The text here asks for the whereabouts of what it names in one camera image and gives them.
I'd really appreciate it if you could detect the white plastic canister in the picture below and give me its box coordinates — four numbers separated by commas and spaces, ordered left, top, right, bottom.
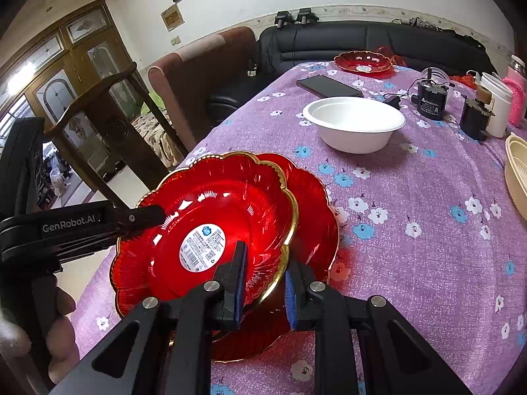
481, 73, 513, 138

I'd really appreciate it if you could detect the white gloved hand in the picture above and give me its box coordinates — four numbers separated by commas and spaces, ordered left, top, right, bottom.
0, 287, 81, 387

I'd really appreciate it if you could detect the black smartphone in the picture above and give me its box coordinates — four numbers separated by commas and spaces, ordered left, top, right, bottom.
296, 75, 364, 99

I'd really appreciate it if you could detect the wooden chair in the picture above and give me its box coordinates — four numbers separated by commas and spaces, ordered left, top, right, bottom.
45, 63, 188, 210

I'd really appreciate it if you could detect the black motor device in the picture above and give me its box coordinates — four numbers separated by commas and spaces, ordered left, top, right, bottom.
412, 67, 450, 121

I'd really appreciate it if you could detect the red glass plate far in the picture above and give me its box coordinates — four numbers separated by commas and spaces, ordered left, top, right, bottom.
333, 51, 393, 75

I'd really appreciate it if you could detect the brown armchair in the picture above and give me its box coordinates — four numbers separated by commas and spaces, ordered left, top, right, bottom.
147, 26, 256, 151

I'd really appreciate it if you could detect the black jar with cork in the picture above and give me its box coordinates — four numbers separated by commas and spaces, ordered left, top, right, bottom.
459, 86, 494, 142

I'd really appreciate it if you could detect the purple floral tablecloth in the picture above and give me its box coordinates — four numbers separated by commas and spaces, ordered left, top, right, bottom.
67, 59, 527, 395

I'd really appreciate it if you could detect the black leather sofa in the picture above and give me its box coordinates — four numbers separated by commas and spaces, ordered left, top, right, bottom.
206, 20, 496, 122

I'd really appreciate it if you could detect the small black adapter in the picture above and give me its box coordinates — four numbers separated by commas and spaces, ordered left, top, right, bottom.
383, 94, 402, 110

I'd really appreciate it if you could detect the white foam bowl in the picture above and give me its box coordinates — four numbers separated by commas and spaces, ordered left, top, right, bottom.
303, 97, 405, 154

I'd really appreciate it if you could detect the red glass plate with label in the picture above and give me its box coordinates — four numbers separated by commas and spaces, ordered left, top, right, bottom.
110, 152, 298, 317

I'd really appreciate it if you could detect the wooden cabinet with glass doors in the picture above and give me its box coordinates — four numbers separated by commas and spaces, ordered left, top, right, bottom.
0, 0, 143, 141

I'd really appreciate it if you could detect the pink knitted thermos bottle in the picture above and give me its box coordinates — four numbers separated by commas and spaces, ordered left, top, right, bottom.
503, 54, 526, 127

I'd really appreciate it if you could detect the beige plastic bowl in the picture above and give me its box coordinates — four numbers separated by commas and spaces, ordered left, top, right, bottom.
505, 133, 527, 219

